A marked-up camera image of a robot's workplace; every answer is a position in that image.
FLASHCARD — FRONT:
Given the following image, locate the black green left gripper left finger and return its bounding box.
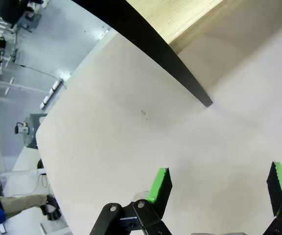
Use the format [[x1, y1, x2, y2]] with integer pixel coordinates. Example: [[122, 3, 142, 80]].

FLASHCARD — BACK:
[[89, 167, 173, 235]]

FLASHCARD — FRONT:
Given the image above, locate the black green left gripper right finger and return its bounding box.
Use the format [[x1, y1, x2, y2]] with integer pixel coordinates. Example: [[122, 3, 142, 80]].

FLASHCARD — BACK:
[[262, 161, 282, 235]]

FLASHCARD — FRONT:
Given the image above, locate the white power strip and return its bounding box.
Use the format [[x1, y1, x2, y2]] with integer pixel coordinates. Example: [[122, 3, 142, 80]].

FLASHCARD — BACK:
[[39, 77, 64, 110]]

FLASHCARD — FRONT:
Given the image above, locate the grey equipment cart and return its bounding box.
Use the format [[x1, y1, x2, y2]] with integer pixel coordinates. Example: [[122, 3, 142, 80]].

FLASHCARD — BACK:
[[18, 11, 43, 33]]

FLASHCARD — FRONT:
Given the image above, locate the person in black clothes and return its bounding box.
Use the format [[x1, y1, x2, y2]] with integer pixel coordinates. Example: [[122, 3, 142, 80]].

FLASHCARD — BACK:
[[0, 0, 31, 29]]

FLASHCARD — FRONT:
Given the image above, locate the white floor cable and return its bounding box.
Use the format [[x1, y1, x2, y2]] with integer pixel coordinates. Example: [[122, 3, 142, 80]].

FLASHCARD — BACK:
[[21, 170, 50, 196]]

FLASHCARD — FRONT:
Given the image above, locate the grey metal pedestal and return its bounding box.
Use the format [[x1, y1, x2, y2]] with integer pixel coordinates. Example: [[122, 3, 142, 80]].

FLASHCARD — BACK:
[[23, 113, 49, 149]]

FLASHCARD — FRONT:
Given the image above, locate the wooden shelf with black frame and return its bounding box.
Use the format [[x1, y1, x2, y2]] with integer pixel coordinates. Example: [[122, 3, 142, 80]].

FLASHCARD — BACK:
[[73, 0, 282, 108]]

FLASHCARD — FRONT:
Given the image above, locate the small black silver camera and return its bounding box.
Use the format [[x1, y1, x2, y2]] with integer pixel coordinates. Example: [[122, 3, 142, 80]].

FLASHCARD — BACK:
[[14, 122, 30, 135]]

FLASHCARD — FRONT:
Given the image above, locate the black floor cable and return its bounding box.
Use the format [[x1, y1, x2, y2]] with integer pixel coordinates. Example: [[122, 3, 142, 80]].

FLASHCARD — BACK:
[[13, 63, 67, 90]]

